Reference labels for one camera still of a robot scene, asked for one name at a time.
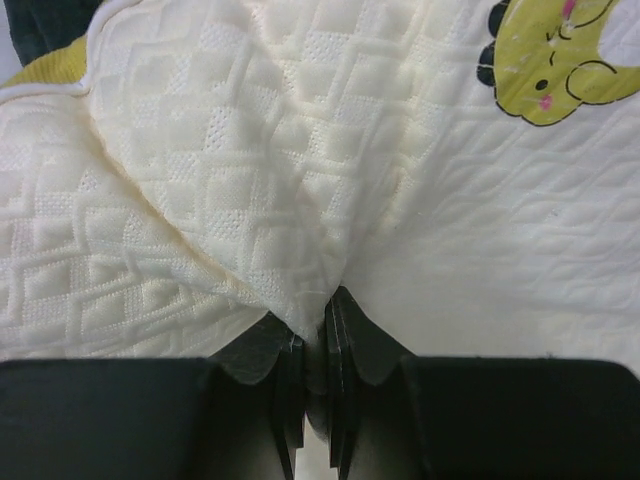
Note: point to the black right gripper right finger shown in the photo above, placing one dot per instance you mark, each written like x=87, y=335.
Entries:
x=396, y=415

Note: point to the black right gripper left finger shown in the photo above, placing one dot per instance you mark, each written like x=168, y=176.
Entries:
x=235, y=415

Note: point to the grey zebra pillowcase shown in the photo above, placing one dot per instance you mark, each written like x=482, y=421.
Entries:
x=50, y=40

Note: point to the cream quilted pillow yellow trim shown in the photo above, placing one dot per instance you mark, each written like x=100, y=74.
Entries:
x=468, y=170

